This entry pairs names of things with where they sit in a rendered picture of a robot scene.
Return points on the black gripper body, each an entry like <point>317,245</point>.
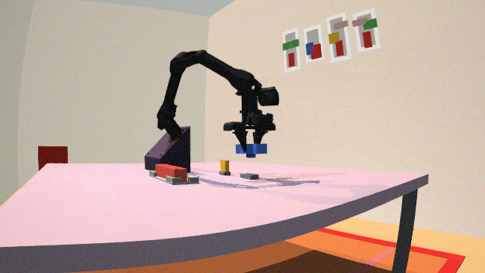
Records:
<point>241,126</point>

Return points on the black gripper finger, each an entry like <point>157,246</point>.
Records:
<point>241,136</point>
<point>257,136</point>

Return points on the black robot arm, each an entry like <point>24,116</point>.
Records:
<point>240,79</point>

